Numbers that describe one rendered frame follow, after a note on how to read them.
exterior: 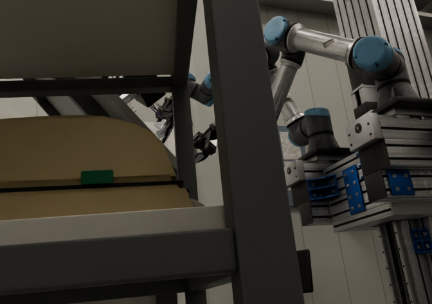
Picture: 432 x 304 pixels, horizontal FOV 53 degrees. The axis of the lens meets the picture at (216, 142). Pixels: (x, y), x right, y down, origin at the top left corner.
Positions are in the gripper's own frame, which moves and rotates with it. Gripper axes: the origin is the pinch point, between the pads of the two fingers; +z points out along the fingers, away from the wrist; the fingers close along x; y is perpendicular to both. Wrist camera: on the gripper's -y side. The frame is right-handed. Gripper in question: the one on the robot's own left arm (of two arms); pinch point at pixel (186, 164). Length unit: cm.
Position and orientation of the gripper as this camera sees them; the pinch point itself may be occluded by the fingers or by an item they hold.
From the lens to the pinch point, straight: 184.7
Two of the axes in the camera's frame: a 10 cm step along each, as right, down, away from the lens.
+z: -6.8, 7.3, 0.0
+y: -3.2, -3.0, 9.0
